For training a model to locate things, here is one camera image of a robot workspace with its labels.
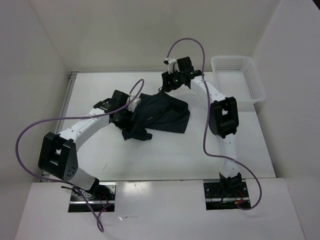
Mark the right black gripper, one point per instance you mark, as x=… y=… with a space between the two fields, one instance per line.
x=166 y=78

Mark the aluminium table edge rail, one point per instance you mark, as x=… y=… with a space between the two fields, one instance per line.
x=66 y=100

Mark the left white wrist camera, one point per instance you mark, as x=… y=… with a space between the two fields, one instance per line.
x=132 y=104

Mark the white plastic mesh basket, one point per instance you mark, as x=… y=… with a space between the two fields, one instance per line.
x=237 y=76

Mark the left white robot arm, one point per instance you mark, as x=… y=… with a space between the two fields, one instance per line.
x=58 y=155

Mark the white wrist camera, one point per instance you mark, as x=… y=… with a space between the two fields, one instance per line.
x=170 y=63
x=132 y=104

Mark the dark navy shorts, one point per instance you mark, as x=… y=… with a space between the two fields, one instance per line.
x=160 y=112

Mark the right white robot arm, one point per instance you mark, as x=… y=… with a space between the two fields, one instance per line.
x=222 y=117

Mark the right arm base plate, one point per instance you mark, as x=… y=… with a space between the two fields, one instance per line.
x=215 y=199

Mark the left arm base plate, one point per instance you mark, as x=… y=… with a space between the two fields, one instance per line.
x=104 y=202

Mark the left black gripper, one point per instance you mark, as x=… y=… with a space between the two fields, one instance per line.
x=127 y=124

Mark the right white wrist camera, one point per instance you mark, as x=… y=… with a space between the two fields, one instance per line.
x=170 y=63

